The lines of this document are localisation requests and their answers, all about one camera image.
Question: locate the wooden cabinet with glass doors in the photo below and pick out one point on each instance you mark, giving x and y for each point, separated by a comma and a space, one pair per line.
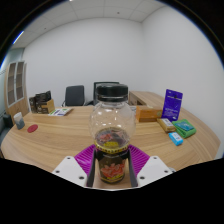
16, 90

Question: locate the black leather sofa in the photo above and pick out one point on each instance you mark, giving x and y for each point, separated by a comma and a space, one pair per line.
7, 120

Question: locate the wooden side desk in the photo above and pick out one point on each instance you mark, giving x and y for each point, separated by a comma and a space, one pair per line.
146, 98

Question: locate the small blue box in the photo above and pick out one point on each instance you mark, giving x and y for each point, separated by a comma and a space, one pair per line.
175, 138

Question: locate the small tan labelled box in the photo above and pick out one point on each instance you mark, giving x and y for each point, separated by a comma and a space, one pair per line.
166, 125

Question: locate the purple card package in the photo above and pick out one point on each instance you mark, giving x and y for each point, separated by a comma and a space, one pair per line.
172, 105

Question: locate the clear bottle with black cap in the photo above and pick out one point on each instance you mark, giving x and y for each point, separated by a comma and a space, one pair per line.
112, 120

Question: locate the black office chair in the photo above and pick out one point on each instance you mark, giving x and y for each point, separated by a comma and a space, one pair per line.
74, 95

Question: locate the grey mesh office chair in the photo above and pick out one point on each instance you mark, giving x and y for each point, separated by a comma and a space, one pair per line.
92, 95

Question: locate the white printed leaflet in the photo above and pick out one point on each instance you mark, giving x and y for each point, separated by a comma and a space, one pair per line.
60, 111

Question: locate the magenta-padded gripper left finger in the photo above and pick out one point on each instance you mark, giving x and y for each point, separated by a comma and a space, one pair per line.
71, 168

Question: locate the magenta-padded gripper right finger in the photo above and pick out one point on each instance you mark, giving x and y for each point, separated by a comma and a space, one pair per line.
151, 168

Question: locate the orange box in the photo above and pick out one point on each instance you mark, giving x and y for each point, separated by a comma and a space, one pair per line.
149, 114

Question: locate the flat round red coaster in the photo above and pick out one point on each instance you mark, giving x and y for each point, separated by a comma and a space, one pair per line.
32, 128

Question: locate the white and grey cup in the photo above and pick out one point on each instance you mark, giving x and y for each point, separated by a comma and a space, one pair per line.
19, 121

